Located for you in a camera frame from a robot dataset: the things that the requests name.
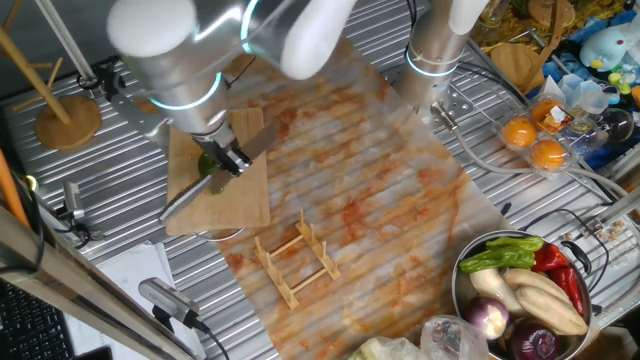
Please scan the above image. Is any round glass bowl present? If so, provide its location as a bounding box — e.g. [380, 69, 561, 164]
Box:
[597, 107, 636, 144]

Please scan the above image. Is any long green pepper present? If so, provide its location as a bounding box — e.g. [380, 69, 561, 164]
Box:
[458, 247, 537, 275]

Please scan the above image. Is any stainless steel pot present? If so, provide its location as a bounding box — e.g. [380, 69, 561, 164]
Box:
[451, 229, 597, 360]

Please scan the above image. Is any blue plush toy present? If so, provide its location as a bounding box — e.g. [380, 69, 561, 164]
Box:
[579, 27, 629, 74]

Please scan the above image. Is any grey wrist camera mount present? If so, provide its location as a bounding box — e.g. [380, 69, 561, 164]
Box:
[97, 62, 166, 146]

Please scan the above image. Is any pale purple onion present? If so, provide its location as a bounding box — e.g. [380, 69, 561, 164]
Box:
[464, 296, 511, 342]

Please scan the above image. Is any white radish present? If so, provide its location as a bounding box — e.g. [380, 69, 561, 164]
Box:
[469, 268, 524, 317]

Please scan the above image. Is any steel kitchen knife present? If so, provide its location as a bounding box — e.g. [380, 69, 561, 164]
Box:
[158, 121, 279, 222]

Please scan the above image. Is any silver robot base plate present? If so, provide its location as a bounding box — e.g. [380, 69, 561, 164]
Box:
[414, 82, 475, 126]

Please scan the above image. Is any white paper sheet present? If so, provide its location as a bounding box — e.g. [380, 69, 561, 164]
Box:
[64, 242, 207, 360]

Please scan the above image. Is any clear plastic fruit container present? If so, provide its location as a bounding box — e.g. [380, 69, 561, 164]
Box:
[493, 92, 609, 180]

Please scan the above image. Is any black base cable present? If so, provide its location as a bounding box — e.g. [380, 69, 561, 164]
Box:
[457, 58, 531, 107]

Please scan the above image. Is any short green pepper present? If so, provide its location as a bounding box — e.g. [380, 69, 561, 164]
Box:
[485, 235, 545, 253]

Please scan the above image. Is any wooden dish rack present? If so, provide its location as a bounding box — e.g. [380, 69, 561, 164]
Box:
[253, 208, 343, 311]

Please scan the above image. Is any clear plastic cup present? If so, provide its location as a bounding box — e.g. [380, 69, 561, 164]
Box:
[558, 73, 612, 115]

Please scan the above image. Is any grey camera with black cable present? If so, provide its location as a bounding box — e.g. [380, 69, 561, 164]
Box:
[138, 277, 231, 360]

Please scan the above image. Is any green yellow toy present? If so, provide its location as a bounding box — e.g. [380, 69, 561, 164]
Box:
[606, 69, 634, 96]

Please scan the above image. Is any plastic bag with cabbage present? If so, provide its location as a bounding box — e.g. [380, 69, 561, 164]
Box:
[347, 335, 426, 360]

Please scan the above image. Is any black cable near pot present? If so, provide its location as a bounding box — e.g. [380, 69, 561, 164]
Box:
[519, 207, 612, 294]

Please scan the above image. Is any orange fruit with label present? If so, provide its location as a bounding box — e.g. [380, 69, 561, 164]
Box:
[530, 98, 574, 135]

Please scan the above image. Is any round wooden disc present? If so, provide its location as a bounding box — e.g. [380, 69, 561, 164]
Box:
[527, 0, 576, 29]

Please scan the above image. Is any aluminium frame beam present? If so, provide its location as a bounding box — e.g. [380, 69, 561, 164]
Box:
[0, 205, 197, 360]

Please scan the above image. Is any long red pepper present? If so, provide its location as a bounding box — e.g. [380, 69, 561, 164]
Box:
[549, 266, 586, 317]

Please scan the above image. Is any dark red onion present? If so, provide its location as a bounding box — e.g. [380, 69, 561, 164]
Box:
[507, 319, 561, 360]

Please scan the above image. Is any orange tube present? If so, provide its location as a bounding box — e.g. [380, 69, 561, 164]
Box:
[0, 149, 31, 229]

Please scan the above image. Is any small grey mounted camera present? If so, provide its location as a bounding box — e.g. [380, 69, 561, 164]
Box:
[53, 179, 105, 245]

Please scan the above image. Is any grey hose with metal connector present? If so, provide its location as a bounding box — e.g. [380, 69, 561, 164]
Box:
[430, 101, 629, 197]

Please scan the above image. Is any wooden stand with round base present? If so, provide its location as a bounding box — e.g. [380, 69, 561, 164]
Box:
[489, 0, 569, 95]

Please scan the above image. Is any clear plastic bag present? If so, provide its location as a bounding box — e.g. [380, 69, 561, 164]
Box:
[419, 314, 491, 360]

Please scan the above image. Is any beige sweet potato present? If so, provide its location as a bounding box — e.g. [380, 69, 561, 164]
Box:
[502, 268, 571, 304]
[514, 285, 589, 337]

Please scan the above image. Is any wooden mug tree stand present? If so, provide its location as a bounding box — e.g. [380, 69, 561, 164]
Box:
[0, 0, 104, 152]

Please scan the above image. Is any bamboo cutting board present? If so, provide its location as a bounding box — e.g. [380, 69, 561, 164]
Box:
[164, 107, 272, 244]

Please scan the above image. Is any green chili pepper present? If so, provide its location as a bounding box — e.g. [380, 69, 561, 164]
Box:
[197, 153, 226, 195]

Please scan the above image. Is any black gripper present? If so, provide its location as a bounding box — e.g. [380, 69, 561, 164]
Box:
[192, 122, 252, 177]

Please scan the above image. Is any black keyboard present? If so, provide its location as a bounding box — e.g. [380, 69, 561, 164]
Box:
[0, 279, 76, 360]

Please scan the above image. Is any silver pole with black ring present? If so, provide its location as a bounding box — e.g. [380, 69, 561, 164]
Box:
[33, 0, 107, 100]

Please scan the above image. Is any wide red pepper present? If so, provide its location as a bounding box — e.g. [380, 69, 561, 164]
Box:
[530, 243, 569, 274]

